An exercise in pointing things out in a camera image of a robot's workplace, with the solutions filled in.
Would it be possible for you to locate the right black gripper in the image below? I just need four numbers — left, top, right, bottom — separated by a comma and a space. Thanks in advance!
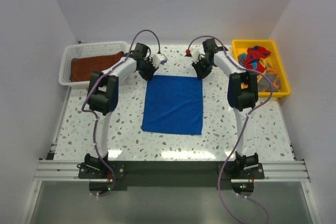
192, 57, 215, 80

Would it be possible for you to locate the blue towel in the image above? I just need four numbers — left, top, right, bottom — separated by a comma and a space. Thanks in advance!
142, 75, 203, 135

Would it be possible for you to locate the brown towel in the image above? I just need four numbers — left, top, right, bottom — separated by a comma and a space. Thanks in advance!
70, 51, 124, 82

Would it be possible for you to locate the orange cloth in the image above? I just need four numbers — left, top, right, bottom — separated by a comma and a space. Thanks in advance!
257, 59, 278, 82

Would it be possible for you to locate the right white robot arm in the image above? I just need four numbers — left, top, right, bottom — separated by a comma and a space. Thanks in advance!
185, 38, 259, 178

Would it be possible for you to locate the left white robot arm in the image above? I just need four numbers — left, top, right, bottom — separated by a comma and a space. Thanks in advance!
82, 43, 167, 178

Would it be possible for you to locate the yellow plastic bin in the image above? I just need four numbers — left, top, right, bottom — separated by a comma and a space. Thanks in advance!
231, 39, 292, 98

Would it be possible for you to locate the red and blue cloth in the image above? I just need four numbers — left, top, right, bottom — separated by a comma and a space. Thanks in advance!
238, 46, 271, 73

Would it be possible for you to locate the grey cloth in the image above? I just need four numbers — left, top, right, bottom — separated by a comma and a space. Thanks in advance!
258, 73, 281, 92

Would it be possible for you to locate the white plastic laundry basket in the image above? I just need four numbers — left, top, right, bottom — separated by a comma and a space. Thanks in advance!
58, 41, 129, 89

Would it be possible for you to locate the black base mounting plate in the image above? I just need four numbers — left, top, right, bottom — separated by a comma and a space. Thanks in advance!
77, 161, 265, 193

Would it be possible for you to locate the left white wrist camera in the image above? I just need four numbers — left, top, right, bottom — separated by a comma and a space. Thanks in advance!
152, 54, 167, 68

